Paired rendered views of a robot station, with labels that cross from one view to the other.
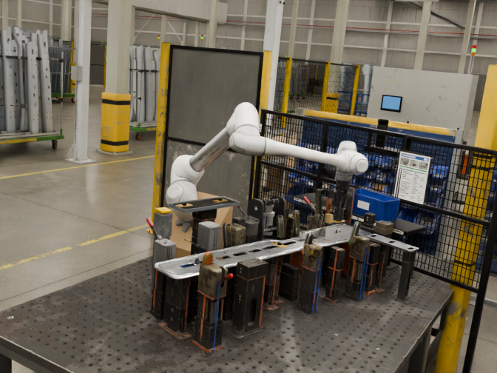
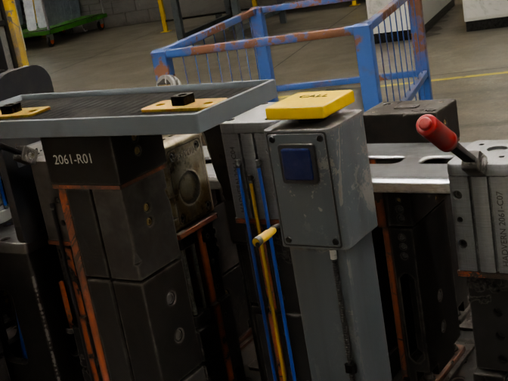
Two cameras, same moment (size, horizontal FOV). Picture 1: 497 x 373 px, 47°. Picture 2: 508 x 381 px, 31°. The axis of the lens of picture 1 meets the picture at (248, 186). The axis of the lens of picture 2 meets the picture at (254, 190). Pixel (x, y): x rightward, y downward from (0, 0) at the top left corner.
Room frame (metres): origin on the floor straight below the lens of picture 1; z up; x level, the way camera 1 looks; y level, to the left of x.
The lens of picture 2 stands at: (2.87, 1.18, 1.31)
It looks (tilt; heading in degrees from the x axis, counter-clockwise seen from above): 16 degrees down; 259
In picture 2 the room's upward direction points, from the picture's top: 10 degrees counter-clockwise
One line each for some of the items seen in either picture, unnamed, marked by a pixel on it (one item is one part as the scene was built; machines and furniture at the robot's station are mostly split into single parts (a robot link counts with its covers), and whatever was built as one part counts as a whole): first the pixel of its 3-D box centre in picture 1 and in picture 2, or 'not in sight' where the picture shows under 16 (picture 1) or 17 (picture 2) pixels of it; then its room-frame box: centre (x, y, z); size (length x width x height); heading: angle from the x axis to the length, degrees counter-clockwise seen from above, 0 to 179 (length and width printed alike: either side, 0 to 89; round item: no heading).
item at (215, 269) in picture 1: (211, 306); not in sight; (2.22, 0.11, 0.88); 0.15 x 0.11 x 0.36; 44
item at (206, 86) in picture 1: (208, 149); not in sight; (5.56, 0.43, 1.00); 1.34 x 0.14 x 2.00; 60
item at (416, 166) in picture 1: (412, 177); not in sight; (3.40, -0.99, 1.30); 0.23 x 0.02 x 0.31; 44
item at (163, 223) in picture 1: (160, 255); (346, 340); (2.66, 0.40, 0.92); 0.08 x 0.08 x 0.44; 44
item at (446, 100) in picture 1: (417, 118); not in sight; (9.56, -2.71, 1.22); 1.60 x 0.54 x 2.45; 60
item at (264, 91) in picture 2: (205, 203); (95, 111); (2.84, 0.21, 1.16); 0.37 x 0.14 x 0.02; 134
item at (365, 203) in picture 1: (370, 204); not in sight; (3.45, -0.77, 1.10); 0.30 x 0.17 x 0.13; 42
